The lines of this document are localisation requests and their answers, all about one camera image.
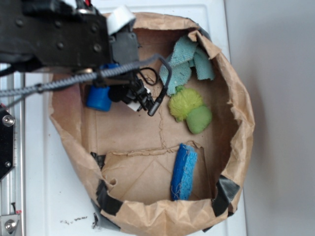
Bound grey braided cable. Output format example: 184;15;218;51
0;53;172;97

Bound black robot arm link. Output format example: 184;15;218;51
0;0;113;72

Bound metal corner bracket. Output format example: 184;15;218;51
0;214;20;236

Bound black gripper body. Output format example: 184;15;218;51
98;6;163;117

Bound aluminium extrusion rail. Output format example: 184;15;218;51
0;64;26;236

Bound brown paper bag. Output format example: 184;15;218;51
49;13;255;236

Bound teal cloth rag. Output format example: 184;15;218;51
166;36;215;96

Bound green fuzzy plush toy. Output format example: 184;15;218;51
168;86;212;134

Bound blue sponge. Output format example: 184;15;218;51
171;144;198;201

